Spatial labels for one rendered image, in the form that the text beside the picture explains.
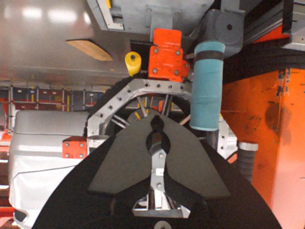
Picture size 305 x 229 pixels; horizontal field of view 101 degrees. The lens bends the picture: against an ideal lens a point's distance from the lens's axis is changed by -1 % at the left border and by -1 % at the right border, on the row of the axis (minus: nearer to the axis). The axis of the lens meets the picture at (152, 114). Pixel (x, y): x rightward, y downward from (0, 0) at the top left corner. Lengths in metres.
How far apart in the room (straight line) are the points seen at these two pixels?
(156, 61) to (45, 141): 0.91
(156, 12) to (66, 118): 0.82
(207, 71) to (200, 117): 0.13
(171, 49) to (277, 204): 0.67
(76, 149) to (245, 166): 0.52
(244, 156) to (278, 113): 0.29
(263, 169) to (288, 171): 0.07
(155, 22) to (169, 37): 0.22
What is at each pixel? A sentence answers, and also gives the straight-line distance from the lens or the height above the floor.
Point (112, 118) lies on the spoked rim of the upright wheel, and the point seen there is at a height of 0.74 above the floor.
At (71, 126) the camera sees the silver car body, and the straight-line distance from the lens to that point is 1.03.
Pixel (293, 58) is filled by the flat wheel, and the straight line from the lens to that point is 1.03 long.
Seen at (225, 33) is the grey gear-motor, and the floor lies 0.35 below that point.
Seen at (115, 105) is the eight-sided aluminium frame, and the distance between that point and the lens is 0.49.
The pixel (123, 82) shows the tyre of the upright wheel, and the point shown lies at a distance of 0.58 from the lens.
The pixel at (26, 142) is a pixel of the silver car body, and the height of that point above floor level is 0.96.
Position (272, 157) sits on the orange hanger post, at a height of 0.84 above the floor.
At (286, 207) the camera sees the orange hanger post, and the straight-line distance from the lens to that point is 0.75.
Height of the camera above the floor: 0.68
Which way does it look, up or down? 3 degrees up
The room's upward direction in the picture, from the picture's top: 177 degrees counter-clockwise
